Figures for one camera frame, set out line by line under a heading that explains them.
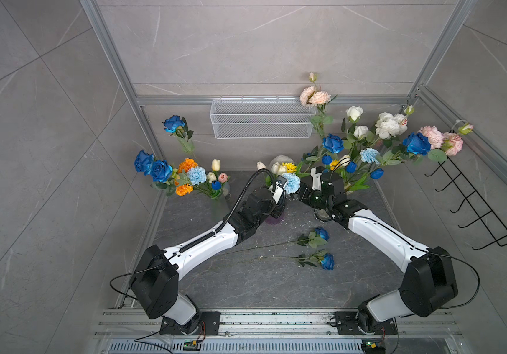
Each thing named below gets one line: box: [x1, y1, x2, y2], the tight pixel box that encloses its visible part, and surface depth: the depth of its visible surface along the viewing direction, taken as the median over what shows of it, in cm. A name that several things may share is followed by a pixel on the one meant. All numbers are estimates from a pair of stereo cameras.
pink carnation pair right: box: [417, 125, 464, 157], surface depth 66 cm
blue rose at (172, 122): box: [161, 115, 185, 133], surface depth 73 cm
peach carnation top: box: [299, 86, 332, 107], surface depth 79 cm
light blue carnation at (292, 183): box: [282, 172, 301, 194], surface depth 71 cm
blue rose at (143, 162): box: [134, 149, 155, 176], surface depth 65 cm
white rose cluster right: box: [375, 112, 408, 140], surface depth 75 cm
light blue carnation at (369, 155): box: [359, 147, 381, 165], surface depth 74 cm
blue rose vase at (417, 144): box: [402, 132, 432, 156], surface depth 61 cm
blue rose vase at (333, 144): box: [322, 133, 345, 154], surface depth 68 cm
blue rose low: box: [261, 250, 335, 270], surface depth 87 cm
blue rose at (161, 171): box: [150, 160, 174, 183], surface depth 59 cm
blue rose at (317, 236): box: [218, 227, 331, 255], surface depth 92 cm
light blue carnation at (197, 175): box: [186, 166, 208, 186], surface depth 72 cm
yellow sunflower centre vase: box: [282, 162, 297, 174], surface depth 85 cm
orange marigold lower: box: [175, 183, 194, 197], surface depth 73 cm
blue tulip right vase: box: [369, 168, 385, 180], surface depth 76 cm
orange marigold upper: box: [177, 157, 199, 174], surface depth 76 cm
